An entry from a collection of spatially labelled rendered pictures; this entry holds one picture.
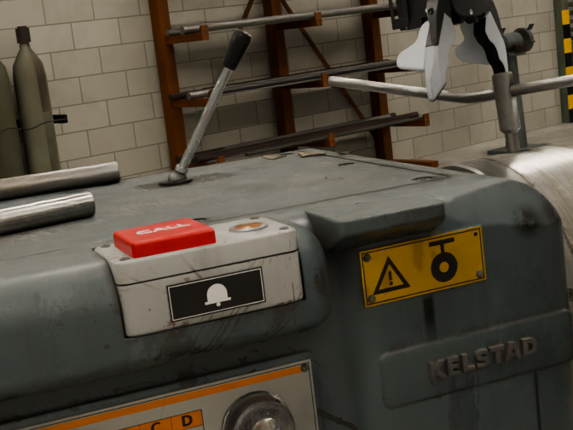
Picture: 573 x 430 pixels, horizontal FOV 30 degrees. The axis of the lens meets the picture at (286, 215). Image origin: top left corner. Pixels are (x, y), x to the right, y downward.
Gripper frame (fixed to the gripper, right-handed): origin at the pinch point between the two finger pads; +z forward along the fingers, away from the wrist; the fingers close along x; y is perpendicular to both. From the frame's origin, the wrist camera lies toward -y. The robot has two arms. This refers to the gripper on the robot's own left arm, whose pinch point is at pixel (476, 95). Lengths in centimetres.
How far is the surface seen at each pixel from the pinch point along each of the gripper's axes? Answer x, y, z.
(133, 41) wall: -451, 566, -85
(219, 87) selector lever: 25.4, 13.4, -4.8
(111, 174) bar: 29.3, 27.5, 2.1
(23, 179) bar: 36.9, 32.4, 1.2
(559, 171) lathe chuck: 3.8, -10.7, 8.7
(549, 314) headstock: 23.7, -18.3, 18.7
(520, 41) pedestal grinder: -778, 418, -46
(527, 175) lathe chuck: 6.9, -8.7, 8.5
